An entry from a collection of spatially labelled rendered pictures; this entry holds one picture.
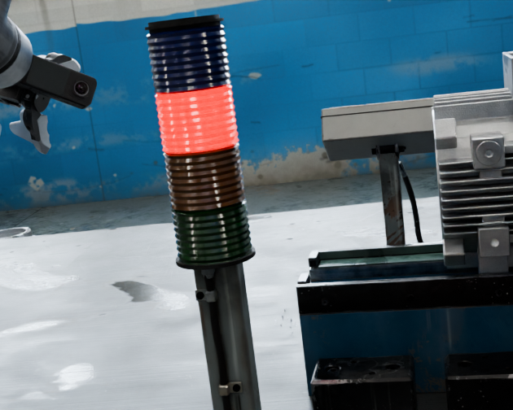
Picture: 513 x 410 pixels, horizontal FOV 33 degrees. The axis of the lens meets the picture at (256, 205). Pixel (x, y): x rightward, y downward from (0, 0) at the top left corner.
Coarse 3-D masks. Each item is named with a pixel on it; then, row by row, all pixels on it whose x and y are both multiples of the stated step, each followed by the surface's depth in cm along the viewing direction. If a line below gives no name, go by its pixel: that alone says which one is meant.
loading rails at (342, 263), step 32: (320, 256) 104; (352, 256) 103; (384, 256) 102; (416, 256) 101; (320, 288) 91; (352, 288) 90; (384, 288) 90; (416, 288) 89; (448, 288) 88; (480, 288) 88; (512, 288) 87; (320, 320) 92; (352, 320) 91; (384, 320) 91; (416, 320) 90; (448, 320) 89; (480, 320) 89; (512, 320) 88; (320, 352) 93; (352, 352) 92; (384, 352) 91; (416, 352) 91; (448, 352) 90; (416, 384) 92
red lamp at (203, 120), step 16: (160, 96) 64; (176, 96) 63; (192, 96) 62; (208, 96) 63; (224, 96) 64; (160, 112) 64; (176, 112) 63; (192, 112) 63; (208, 112) 63; (224, 112) 64; (160, 128) 65; (176, 128) 63; (192, 128) 63; (208, 128) 63; (224, 128) 64; (176, 144) 64; (192, 144) 63; (208, 144) 63; (224, 144) 64
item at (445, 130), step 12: (432, 108) 97; (444, 120) 86; (444, 132) 85; (456, 132) 85; (444, 144) 85; (456, 144) 85; (444, 240) 88; (456, 240) 88; (444, 252) 87; (456, 252) 87; (456, 264) 89
